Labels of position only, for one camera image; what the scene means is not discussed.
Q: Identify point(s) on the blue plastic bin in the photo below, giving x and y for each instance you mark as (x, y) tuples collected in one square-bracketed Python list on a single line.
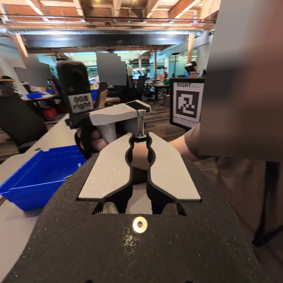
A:
[(37, 172)]

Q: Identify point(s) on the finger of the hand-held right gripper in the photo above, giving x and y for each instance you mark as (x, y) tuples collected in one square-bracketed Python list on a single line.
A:
[(139, 105), (110, 115)]

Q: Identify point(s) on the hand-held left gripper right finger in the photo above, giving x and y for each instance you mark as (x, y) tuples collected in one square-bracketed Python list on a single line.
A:
[(172, 172)]

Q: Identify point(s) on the small blue parts bin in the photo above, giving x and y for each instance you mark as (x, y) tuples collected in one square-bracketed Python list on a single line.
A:
[(33, 95)]

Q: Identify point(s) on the person's right hand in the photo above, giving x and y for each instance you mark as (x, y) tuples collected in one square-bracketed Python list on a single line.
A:
[(98, 141)]

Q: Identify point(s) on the wooden office desk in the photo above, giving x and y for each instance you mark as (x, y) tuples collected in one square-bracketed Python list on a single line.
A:
[(158, 85)]

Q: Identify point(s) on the long steel bolt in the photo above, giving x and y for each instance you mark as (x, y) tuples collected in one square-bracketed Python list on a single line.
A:
[(140, 123)]

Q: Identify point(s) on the person's right forearm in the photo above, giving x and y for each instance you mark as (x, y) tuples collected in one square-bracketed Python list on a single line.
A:
[(181, 146)]

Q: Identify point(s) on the black office chair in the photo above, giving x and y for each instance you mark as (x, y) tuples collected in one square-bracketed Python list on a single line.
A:
[(20, 119), (144, 88)]

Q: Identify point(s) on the framed marker sign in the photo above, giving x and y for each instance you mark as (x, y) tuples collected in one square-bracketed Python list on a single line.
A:
[(186, 104)]

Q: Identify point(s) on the red box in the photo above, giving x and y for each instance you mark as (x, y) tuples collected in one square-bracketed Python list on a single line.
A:
[(50, 113)]

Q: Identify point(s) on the small steel nut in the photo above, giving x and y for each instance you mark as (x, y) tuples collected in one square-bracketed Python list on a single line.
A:
[(140, 139)]

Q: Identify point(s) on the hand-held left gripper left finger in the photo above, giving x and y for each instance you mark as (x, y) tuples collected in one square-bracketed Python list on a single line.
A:
[(106, 170)]

